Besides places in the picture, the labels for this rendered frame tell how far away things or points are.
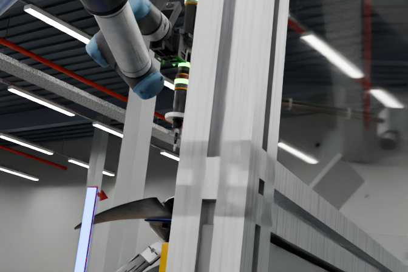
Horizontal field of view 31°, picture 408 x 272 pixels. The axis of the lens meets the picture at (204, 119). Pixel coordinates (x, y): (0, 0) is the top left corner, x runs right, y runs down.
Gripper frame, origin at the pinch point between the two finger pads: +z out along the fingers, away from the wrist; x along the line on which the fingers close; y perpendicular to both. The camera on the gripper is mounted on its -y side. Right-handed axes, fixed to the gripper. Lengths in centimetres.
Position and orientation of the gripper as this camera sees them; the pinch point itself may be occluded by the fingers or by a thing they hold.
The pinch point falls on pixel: (191, 51)
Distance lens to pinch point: 202.5
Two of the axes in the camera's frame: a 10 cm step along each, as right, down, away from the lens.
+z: 4.0, 3.1, 8.6
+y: -1.1, 9.5, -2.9
